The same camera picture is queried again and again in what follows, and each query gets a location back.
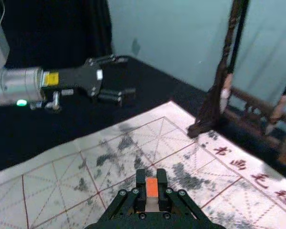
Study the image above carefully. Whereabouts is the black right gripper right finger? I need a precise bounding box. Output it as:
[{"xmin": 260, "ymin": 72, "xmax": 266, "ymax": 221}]
[{"xmin": 156, "ymin": 168, "xmax": 214, "ymax": 224}]

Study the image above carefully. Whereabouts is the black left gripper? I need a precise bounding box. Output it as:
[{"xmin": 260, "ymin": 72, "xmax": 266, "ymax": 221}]
[{"xmin": 41, "ymin": 54, "xmax": 137, "ymax": 107}]

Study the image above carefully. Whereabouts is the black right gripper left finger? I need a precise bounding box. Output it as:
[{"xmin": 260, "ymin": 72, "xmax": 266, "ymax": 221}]
[{"xmin": 99, "ymin": 168, "xmax": 147, "ymax": 222}]

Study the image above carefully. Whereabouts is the orange and white block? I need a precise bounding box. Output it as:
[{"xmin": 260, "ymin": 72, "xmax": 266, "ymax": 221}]
[{"xmin": 145, "ymin": 177, "xmax": 159, "ymax": 213}]

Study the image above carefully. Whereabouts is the black backdrop curtain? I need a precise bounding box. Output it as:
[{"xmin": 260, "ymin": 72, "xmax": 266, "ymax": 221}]
[{"xmin": 0, "ymin": 0, "xmax": 114, "ymax": 69}]

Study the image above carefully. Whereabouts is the white calligraphy mat, red grid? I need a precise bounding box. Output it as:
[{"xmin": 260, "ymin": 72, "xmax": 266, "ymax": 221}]
[{"xmin": 0, "ymin": 100, "xmax": 286, "ymax": 229}]

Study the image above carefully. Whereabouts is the dark wooden brush rack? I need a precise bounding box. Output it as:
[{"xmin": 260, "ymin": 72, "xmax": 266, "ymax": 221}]
[{"xmin": 186, "ymin": 0, "xmax": 286, "ymax": 165}]

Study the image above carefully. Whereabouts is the black table cloth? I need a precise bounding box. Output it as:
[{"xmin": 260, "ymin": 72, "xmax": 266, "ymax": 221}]
[{"xmin": 0, "ymin": 55, "xmax": 286, "ymax": 189}]

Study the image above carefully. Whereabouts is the black-handled brush, white tip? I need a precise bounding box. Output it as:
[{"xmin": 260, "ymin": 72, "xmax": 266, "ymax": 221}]
[
  {"xmin": 264, "ymin": 71, "xmax": 286, "ymax": 135},
  {"xmin": 219, "ymin": 0, "xmax": 251, "ymax": 115}
]

